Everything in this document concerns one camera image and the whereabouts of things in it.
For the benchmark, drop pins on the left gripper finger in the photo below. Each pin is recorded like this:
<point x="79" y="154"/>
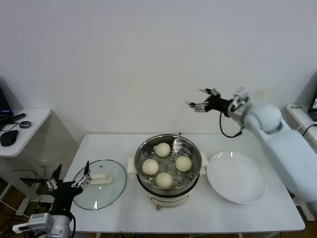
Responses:
<point x="85" y="173"/>
<point x="55" y="177"/>

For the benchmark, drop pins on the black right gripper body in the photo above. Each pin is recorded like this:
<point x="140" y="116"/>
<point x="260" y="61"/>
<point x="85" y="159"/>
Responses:
<point x="220" y="105"/>

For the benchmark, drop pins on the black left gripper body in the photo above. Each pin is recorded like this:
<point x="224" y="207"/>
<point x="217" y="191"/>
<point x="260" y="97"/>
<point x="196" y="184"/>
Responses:
<point x="65" y="196"/>

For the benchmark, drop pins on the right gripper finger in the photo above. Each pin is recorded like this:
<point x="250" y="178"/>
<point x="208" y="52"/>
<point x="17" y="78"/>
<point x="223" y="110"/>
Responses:
<point x="210" y="91"/>
<point x="199" y="106"/>

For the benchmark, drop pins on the glass pot lid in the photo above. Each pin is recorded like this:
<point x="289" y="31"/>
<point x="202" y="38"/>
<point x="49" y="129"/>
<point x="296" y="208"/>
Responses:
<point x="111" y="168"/>

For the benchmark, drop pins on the white steamed baozi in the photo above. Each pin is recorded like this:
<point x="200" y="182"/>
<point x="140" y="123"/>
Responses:
<point x="162" y="149"/>
<point x="164" y="181"/>
<point x="183" y="163"/>
<point x="150" y="167"/>

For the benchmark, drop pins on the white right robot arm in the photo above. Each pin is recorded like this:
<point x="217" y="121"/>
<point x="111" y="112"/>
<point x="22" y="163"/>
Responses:
<point x="284" y="148"/>

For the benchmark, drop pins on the stainless steel steamer pot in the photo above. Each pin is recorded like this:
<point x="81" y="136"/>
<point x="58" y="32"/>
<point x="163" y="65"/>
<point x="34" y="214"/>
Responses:
<point x="195" y="148"/>

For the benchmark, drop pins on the white side table with mouse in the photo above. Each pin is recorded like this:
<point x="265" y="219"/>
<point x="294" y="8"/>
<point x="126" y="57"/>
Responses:
<point x="32" y="134"/>

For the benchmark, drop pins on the round black disc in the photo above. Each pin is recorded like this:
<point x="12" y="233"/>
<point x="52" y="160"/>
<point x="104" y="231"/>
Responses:
<point x="24" y="124"/>

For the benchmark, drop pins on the black computer mouse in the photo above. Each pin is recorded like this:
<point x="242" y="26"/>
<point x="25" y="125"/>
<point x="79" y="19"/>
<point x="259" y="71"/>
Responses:
<point x="8" y="138"/>

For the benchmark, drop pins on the black remote stick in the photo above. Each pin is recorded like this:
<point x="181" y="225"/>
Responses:
<point x="18" y="117"/>

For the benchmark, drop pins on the white round plate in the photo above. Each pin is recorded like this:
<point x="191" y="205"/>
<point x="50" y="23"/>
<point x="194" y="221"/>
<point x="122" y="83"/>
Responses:
<point x="235" y="178"/>

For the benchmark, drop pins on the white side table with label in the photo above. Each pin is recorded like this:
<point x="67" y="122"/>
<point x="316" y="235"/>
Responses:
<point x="297" y="116"/>

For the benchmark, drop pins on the white electric cooker base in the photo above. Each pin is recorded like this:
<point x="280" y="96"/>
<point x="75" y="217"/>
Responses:
<point x="168" y="198"/>

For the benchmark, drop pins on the black laptop with purple screen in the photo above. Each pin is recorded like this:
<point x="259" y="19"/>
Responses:
<point x="3" y="104"/>

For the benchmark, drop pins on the black laptop with white windows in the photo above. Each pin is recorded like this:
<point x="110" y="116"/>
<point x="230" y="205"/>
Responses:
<point x="313" y="104"/>

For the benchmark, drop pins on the white wall outlet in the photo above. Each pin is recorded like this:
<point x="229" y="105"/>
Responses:
<point x="43" y="164"/>

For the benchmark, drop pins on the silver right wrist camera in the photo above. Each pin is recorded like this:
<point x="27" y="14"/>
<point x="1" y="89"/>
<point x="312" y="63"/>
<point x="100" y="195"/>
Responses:
<point x="240" y="97"/>

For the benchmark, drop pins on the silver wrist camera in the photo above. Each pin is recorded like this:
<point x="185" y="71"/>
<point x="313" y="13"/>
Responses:
<point x="240" y="97"/>
<point x="37" y="221"/>

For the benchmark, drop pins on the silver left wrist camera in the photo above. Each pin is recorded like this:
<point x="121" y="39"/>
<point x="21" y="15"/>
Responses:
<point x="37" y="221"/>

